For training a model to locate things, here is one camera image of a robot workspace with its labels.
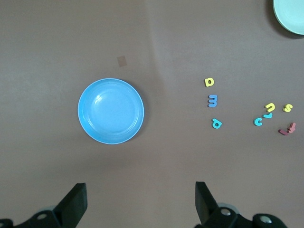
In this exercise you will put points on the teal foam letter c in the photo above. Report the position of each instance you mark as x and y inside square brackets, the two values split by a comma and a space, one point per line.
[255, 121]

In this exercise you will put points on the teal foam letter p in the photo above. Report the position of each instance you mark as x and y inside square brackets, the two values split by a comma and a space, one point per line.
[220, 124]

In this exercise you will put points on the yellow foam letter a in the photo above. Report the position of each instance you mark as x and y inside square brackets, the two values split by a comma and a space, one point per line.
[205, 82]

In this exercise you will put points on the yellow foam letter s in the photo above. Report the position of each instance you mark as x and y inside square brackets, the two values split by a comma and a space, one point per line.
[287, 108]

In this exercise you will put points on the blue foam letter m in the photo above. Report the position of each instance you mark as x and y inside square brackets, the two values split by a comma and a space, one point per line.
[212, 101]

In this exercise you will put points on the pale green round plate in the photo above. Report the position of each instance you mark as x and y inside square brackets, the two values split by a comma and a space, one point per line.
[292, 14]

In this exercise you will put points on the blue round plate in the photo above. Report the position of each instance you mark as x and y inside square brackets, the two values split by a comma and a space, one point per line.
[111, 111]

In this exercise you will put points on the red foam letter l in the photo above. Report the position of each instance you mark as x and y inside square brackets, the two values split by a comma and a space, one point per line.
[283, 132]

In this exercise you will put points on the yellow foam letter u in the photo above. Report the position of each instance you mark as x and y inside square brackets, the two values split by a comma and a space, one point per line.
[270, 104]

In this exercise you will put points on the red foam letter f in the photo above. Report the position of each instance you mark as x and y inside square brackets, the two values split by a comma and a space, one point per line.
[291, 128]

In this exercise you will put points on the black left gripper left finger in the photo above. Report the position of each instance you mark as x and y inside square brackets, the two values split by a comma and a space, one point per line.
[73, 204]

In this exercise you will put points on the brown tape patch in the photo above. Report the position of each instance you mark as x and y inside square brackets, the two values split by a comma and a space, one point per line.
[122, 61]

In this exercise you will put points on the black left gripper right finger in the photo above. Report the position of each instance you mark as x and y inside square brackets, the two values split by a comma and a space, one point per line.
[204, 204]

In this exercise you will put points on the teal foam letter l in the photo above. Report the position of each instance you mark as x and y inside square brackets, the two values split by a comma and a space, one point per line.
[268, 116]

